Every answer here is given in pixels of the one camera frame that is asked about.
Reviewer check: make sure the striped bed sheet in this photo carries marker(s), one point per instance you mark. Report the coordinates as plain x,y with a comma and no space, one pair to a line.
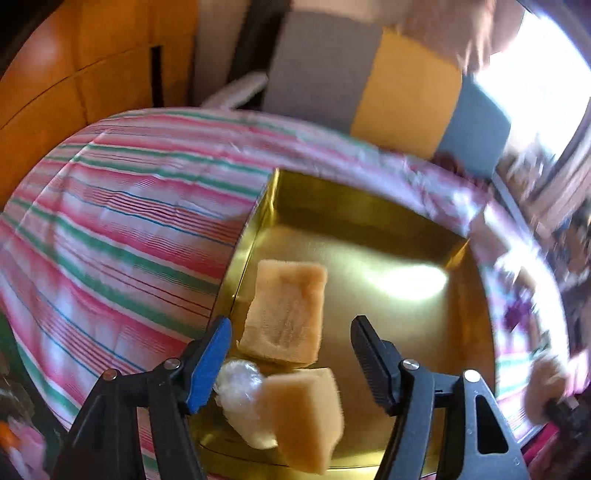
115,244

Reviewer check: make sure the grey yellow blue headboard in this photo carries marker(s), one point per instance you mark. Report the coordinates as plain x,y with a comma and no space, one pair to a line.
384,88

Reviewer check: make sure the white plastic bag bundle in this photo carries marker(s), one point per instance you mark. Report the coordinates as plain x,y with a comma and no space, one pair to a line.
238,390

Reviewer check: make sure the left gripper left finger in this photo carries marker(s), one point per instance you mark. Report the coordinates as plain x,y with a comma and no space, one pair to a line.
104,443

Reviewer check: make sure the gold metal tin box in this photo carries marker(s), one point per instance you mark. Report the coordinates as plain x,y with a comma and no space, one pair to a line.
416,281

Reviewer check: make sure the white bed rail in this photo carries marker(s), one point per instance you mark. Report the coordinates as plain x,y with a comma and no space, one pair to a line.
237,93

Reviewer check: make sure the wooden wardrobe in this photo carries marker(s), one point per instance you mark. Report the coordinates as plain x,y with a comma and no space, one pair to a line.
87,61

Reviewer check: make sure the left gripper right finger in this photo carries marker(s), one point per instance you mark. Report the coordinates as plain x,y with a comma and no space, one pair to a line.
477,440

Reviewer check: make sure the yellow sponge block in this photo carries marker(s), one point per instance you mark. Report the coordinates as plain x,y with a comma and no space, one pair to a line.
305,414
284,321

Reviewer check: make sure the small yellow sponge piece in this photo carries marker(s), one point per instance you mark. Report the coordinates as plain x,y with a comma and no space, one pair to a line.
547,382

